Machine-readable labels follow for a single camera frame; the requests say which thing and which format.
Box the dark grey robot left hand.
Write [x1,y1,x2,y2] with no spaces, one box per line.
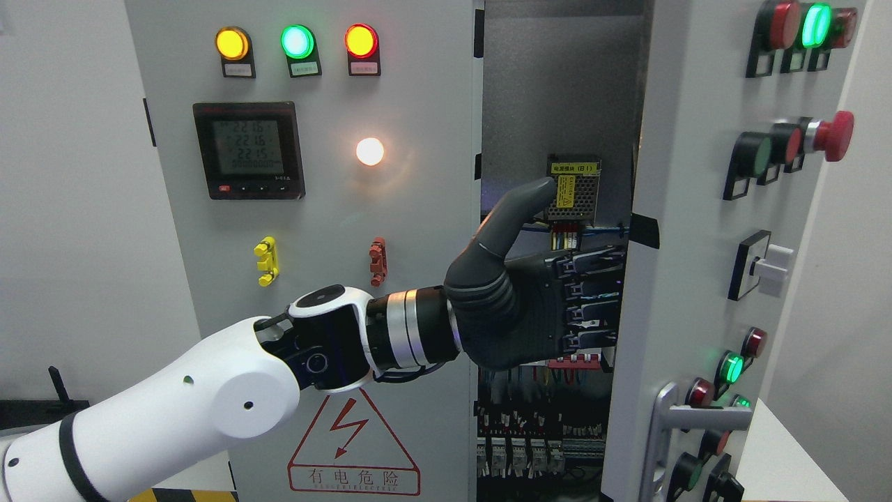
[444,177,626,371]

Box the grey cabinet door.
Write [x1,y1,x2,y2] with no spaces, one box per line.
[600,1,867,501]
[125,1,482,501]

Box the white right door selector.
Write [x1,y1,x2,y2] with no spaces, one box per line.
[727,229,797,301]

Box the relay terminal row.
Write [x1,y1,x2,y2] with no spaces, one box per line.
[474,402,606,480]

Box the metal mesh power supply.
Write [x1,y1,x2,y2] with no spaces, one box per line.
[544,155,602,222]

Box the red electric hazard sticker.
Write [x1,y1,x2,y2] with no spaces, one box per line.
[287,390,422,498]

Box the white glowing lamp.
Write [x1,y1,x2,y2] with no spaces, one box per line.
[355,137,386,167]

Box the black digital power meter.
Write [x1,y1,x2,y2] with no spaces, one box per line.
[192,101,306,200]

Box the red indicator light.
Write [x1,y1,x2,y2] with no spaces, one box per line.
[344,23,381,77]

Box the green indicator light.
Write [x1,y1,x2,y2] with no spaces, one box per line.
[279,24,322,77]

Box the red emergency stop button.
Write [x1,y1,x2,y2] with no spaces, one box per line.
[799,110,856,162]

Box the yellow indicator light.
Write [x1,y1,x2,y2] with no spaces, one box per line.
[215,26,257,79]

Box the black box with antenna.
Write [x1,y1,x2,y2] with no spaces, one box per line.
[1,365,91,434]

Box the red handle circuit breaker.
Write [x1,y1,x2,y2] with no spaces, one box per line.
[546,353,601,371]

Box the red terminal post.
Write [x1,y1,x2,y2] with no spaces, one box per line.
[369,236,388,288]

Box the silver door handle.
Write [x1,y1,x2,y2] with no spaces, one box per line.
[638,382,755,501]

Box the yellow terminal post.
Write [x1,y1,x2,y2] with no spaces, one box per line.
[254,236,279,288]

